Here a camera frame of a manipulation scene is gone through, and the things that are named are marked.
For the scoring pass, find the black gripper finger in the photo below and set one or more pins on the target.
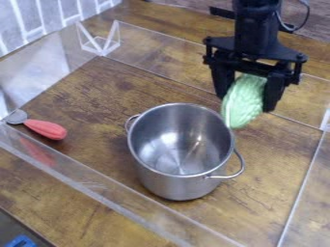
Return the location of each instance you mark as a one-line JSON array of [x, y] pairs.
[[223, 78], [272, 90]]

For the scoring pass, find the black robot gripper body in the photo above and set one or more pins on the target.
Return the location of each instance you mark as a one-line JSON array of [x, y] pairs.
[[252, 51]]

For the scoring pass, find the green bumpy gourd toy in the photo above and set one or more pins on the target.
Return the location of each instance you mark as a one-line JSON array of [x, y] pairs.
[[241, 103]]

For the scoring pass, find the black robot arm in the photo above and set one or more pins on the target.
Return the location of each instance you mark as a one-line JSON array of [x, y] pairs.
[[255, 5]]

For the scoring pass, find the silver steel pot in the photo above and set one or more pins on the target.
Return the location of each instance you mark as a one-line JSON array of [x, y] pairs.
[[180, 145]]

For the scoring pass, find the blue object at corner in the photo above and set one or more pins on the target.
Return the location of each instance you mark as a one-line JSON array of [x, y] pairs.
[[21, 241]]

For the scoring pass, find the clear acrylic front barrier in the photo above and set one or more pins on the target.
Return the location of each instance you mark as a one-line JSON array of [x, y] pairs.
[[143, 210]]

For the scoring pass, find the black wall strip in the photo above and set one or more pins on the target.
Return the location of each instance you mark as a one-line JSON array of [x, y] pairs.
[[223, 13]]

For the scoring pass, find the clear acrylic corner bracket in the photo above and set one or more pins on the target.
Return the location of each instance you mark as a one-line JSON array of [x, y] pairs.
[[97, 45]]

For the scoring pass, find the red handled metal spatula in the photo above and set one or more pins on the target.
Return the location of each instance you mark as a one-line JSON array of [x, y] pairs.
[[46, 129]]

